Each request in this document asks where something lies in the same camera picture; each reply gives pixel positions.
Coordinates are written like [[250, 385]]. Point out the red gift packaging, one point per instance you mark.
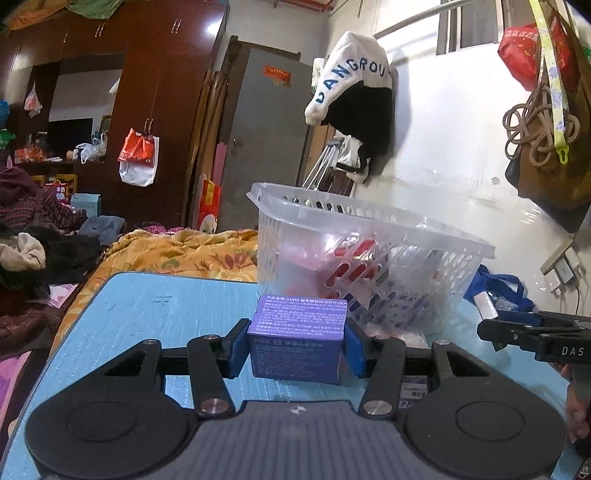
[[210, 203]]

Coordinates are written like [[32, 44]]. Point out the window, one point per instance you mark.
[[471, 23]]

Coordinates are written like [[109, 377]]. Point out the red hanging bag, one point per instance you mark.
[[519, 55]]

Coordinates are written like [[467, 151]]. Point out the beige cloth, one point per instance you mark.
[[23, 251]]

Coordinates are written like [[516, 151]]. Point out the clear plastic basket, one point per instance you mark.
[[295, 240]]

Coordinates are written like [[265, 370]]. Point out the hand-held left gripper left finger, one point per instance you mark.
[[240, 350]]

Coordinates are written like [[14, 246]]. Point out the leaning wooden boards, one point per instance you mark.
[[210, 138]]

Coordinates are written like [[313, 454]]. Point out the person's right hand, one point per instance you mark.
[[579, 410]]

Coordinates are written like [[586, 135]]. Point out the black television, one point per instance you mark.
[[69, 138]]

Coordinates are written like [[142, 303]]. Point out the grey door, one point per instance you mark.
[[268, 138]]

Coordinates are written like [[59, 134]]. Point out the wall power strip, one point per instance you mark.
[[561, 272]]

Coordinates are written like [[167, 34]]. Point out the brown wooden wardrobe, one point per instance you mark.
[[152, 83]]

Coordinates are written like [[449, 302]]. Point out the metal crutches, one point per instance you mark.
[[321, 164]]

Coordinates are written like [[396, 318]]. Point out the red and white plastic bag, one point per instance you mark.
[[136, 157]]

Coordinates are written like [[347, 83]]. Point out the crumpled clear plastic bag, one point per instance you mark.
[[406, 337]]

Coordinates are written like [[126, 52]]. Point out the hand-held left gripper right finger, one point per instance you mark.
[[354, 350]]

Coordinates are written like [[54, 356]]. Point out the white and black hanging jacket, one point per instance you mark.
[[360, 106]]

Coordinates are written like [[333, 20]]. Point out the light blue carton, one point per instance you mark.
[[85, 205]]

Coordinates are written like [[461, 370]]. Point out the pile of dark clothes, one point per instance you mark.
[[41, 217]]

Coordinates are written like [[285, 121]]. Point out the pink board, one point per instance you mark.
[[220, 164]]

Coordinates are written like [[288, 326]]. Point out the purple cube box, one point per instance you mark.
[[295, 350]]

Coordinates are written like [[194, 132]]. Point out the green cloth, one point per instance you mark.
[[99, 7]]

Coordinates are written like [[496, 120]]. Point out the yellow floral blanket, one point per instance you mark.
[[184, 254]]

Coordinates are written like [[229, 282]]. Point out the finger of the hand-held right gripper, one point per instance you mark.
[[554, 319], [505, 333]]

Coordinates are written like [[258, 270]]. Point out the purple and white flat box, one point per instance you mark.
[[418, 392]]

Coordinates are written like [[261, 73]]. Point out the small hanging plastic bag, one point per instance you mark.
[[33, 101]]

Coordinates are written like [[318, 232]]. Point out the brown hanging bag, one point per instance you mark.
[[554, 189]]

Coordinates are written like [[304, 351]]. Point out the blue fabric bag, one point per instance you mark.
[[512, 286]]

